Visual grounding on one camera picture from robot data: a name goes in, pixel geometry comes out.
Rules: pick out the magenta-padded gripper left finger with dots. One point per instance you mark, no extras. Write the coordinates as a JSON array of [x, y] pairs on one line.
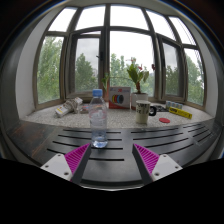
[[77, 159]]

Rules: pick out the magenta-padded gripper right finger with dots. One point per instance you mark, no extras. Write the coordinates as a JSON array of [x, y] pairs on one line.
[[147, 160]]

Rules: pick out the clear blue-capped water bottle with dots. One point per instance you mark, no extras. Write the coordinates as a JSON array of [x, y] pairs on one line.
[[98, 120]]

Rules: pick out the flat round red coaster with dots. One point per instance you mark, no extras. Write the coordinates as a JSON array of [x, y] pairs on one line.
[[164, 120]]

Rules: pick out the black patterned flat pad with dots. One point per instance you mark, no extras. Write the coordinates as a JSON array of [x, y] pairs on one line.
[[161, 108]]

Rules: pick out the long yellow glue box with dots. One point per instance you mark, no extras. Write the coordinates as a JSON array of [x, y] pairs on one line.
[[180, 113]]

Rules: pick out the red and white cardboard box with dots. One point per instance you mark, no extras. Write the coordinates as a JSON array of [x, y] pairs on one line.
[[119, 98]]

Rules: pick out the potted plant in white pot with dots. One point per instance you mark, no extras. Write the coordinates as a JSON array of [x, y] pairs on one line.
[[137, 75]]

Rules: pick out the brown-framed bay window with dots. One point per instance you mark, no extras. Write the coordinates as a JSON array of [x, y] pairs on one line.
[[106, 43]]

